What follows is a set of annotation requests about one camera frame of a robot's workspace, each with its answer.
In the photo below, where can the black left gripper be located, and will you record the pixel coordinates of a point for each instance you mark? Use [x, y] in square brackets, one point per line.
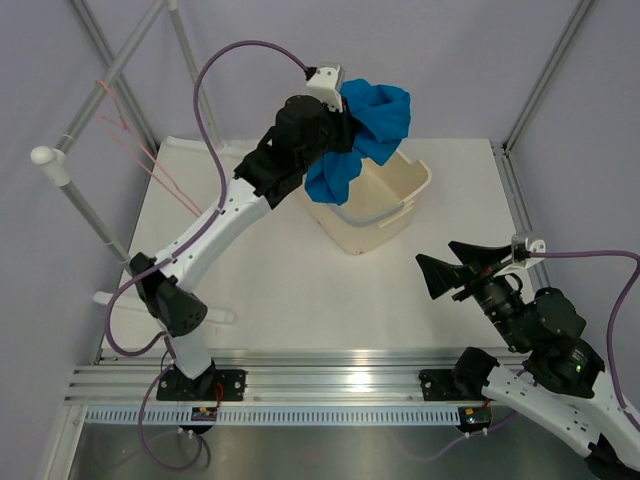
[346, 126]

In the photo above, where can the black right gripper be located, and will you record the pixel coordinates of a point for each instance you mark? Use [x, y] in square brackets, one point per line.
[481, 264]

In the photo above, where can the blue t shirt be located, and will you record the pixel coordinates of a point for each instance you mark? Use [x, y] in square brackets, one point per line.
[382, 115]

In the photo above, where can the pink wire hanger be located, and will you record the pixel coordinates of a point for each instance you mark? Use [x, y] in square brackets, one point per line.
[122, 133]

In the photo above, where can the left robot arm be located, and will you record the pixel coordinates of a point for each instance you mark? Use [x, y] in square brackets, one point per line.
[305, 129]

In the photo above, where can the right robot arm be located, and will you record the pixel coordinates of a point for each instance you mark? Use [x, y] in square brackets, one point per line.
[575, 393]

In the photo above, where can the cream plastic laundry basket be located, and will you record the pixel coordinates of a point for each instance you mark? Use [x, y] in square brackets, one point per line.
[381, 203]

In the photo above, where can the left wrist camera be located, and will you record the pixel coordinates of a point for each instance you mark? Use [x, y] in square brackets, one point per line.
[324, 83]

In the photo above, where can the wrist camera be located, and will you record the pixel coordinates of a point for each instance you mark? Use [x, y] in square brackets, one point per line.
[524, 246]
[324, 83]

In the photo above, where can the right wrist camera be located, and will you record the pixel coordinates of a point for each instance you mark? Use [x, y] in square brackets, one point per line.
[524, 246]

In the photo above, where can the grey aluminium frame post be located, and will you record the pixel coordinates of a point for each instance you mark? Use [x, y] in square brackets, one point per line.
[559, 53]

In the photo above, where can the grey left frame post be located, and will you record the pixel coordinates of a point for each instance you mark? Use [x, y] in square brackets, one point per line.
[115, 63]

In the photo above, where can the aluminium mounting rail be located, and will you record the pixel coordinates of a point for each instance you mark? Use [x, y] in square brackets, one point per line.
[277, 377]

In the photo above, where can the white slotted cable duct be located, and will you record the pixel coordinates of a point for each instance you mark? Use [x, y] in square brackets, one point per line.
[417, 415]

